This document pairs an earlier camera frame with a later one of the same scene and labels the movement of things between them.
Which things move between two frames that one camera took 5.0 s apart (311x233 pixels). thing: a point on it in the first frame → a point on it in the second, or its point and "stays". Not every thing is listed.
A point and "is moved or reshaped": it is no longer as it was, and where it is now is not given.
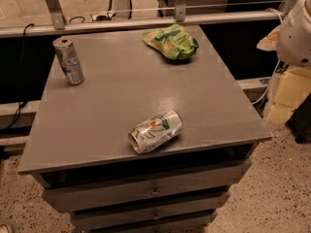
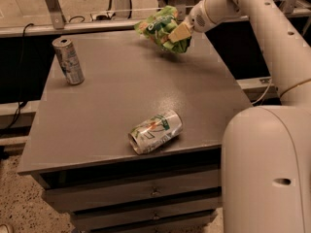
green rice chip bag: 172,42 is moved or reshaped
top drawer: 182,183 stays
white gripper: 295,38 → 198,19
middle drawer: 104,216 stays
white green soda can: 155,130 stays
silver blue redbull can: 70,63 stays
